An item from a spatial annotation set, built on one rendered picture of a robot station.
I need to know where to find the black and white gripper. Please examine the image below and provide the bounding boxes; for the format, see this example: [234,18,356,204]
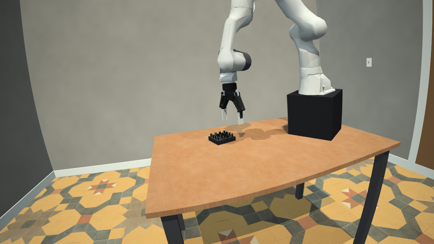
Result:
[219,83,245,125]

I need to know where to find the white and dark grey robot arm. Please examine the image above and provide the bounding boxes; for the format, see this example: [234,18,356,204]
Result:
[217,0,335,95]

